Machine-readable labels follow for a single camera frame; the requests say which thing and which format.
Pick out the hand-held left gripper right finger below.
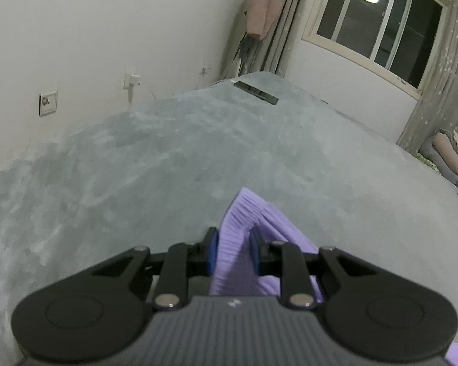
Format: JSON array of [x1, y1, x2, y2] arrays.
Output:
[[249, 229, 371, 309]]

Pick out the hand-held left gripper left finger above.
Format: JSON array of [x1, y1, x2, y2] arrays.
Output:
[[89, 228, 219, 309]]

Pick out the purple pants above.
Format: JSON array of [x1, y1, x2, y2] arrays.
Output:
[[209, 188, 458, 366]]

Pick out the grey bed blanket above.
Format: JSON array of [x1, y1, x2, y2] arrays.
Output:
[[0, 70, 458, 366]]

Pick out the black smartphone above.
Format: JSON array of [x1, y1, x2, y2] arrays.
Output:
[[233, 81, 279, 106]]

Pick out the dark hanging garment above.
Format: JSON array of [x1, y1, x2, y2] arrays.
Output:
[[232, 34, 257, 74]]

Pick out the grey folded blanket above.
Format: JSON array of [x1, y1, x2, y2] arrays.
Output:
[[419, 130, 458, 184]]

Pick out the pink hanging garment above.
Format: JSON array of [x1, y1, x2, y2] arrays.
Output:
[[246, 0, 284, 41]]

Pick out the window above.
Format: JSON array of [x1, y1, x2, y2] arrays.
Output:
[[301, 0, 453, 100]]

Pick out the wall socket with white charger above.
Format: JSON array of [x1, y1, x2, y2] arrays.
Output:
[[123, 71, 141, 104]]

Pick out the wall socket with round plug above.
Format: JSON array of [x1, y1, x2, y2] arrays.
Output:
[[39, 90, 58, 118]]

